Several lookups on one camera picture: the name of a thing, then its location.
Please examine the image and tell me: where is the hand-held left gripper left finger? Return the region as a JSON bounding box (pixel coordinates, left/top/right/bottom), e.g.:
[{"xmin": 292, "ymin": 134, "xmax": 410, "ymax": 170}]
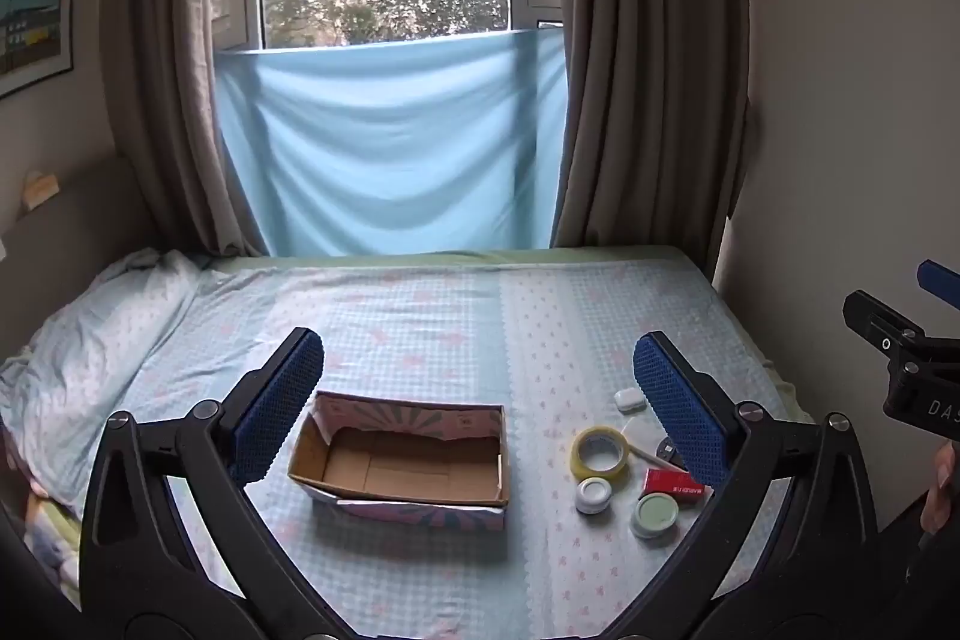
[{"xmin": 79, "ymin": 326, "xmax": 353, "ymax": 640}]

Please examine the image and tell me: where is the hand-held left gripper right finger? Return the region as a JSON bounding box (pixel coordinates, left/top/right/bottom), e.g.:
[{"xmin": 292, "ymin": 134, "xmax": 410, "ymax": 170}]
[{"xmin": 600, "ymin": 331, "xmax": 882, "ymax": 640}]

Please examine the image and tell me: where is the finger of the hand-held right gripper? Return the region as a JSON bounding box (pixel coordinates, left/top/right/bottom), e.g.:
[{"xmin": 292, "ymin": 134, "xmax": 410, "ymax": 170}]
[
  {"xmin": 842, "ymin": 290, "xmax": 928, "ymax": 356},
  {"xmin": 916, "ymin": 260, "xmax": 960, "ymax": 311}
]

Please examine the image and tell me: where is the jar with pale green lid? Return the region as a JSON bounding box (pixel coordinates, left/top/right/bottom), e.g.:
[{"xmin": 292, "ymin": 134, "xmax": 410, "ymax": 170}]
[{"xmin": 630, "ymin": 492, "xmax": 680, "ymax": 540}]

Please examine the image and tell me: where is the small white jar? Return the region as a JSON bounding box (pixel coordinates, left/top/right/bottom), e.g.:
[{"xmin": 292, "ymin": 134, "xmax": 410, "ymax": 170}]
[{"xmin": 575, "ymin": 476, "xmax": 612, "ymax": 516}]

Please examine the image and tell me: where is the printed cardboard box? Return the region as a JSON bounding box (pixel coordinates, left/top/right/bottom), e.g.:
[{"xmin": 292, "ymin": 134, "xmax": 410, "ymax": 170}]
[{"xmin": 287, "ymin": 391, "xmax": 512, "ymax": 532}]

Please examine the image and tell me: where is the person's right hand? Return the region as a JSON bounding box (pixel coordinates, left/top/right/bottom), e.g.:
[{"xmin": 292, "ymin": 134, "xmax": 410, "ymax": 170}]
[{"xmin": 921, "ymin": 443, "xmax": 960, "ymax": 536}]

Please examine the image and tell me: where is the white card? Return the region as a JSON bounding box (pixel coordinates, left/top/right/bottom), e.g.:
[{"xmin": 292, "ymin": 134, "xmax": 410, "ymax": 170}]
[{"xmin": 622, "ymin": 422, "xmax": 662, "ymax": 457}]

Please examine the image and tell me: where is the thin white stick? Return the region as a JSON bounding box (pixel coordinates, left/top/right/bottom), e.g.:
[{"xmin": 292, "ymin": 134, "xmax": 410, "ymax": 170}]
[{"xmin": 628, "ymin": 443, "xmax": 677, "ymax": 470}]

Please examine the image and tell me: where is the small red box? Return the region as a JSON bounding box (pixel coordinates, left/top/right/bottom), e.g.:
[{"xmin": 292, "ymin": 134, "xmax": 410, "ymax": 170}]
[{"xmin": 641, "ymin": 467, "xmax": 710, "ymax": 504}]

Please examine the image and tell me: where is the clear tape roll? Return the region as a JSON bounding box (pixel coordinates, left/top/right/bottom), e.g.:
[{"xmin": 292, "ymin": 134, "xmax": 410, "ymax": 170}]
[{"xmin": 570, "ymin": 426, "xmax": 632, "ymax": 482}]

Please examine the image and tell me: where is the crumpled pale quilt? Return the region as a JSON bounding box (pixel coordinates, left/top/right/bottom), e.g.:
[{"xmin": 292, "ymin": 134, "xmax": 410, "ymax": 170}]
[{"xmin": 0, "ymin": 248, "xmax": 212, "ymax": 521}]

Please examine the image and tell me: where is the checked floral bed sheet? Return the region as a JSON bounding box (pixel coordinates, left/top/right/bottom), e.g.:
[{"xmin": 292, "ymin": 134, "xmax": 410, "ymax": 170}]
[{"xmin": 0, "ymin": 256, "xmax": 817, "ymax": 640}]

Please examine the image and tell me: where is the green mattress cover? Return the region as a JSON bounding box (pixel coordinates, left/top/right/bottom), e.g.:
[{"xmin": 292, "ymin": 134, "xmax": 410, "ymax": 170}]
[{"xmin": 208, "ymin": 245, "xmax": 713, "ymax": 275}]

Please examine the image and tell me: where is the colourful cloth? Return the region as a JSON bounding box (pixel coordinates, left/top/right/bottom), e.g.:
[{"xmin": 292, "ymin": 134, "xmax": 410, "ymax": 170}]
[{"xmin": 21, "ymin": 490, "xmax": 85, "ymax": 607}]

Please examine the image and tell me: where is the grey bed headboard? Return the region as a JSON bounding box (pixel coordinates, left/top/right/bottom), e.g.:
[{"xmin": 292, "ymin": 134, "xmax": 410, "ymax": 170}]
[{"xmin": 0, "ymin": 156, "xmax": 162, "ymax": 352}]

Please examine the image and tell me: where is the light blue hanging cloth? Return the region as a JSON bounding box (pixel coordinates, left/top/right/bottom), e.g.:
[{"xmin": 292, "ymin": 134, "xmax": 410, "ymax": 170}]
[{"xmin": 214, "ymin": 29, "xmax": 569, "ymax": 257}]

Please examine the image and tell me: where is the small yellow pack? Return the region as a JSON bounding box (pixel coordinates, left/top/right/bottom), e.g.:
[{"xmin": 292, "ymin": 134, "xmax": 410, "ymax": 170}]
[{"xmin": 22, "ymin": 169, "xmax": 61, "ymax": 210}]

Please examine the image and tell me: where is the brown curtain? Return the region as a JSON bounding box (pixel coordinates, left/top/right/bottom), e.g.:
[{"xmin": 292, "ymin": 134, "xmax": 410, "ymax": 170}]
[
  {"xmin": 551, "ymin": 0, "xmax": 752, "ymax": 251},
  {"xmin": 101, "ymin": 0, "xmax": 265, "ymax": 259}
]

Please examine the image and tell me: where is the framed wall picture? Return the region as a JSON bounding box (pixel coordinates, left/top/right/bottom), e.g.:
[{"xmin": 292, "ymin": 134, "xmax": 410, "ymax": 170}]
[{"xmin": 0, "ymin": 0, "xmax": 80, "ymax": 101}]

